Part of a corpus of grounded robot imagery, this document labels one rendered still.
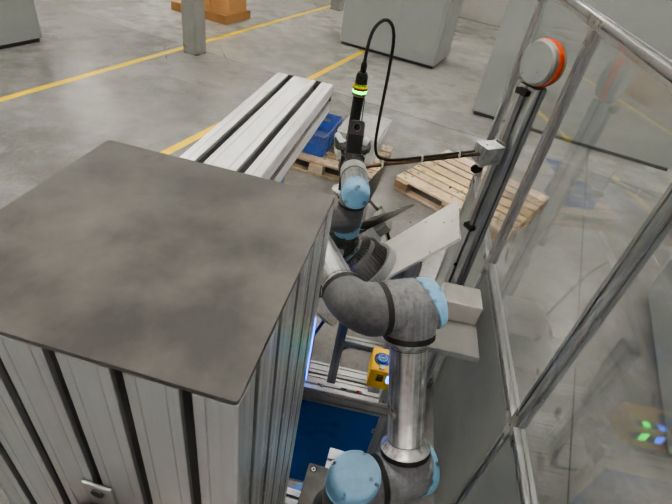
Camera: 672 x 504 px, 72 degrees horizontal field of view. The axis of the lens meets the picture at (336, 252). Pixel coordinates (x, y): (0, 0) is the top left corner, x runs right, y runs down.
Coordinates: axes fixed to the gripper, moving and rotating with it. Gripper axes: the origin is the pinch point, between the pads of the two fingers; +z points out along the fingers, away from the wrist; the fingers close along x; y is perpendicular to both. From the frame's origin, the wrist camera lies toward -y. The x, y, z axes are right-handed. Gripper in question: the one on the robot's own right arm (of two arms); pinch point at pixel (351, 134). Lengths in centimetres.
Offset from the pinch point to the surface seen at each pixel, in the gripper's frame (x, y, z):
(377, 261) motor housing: 18, 51, 0
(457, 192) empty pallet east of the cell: 136, 149, 241
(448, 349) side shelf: 52, 80, -16
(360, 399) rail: 14, 80, -42
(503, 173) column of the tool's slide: 65, 19, 24
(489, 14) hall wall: 417, 132, 1135
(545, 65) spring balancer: 64, -23, 23
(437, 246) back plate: 37, 36, -6
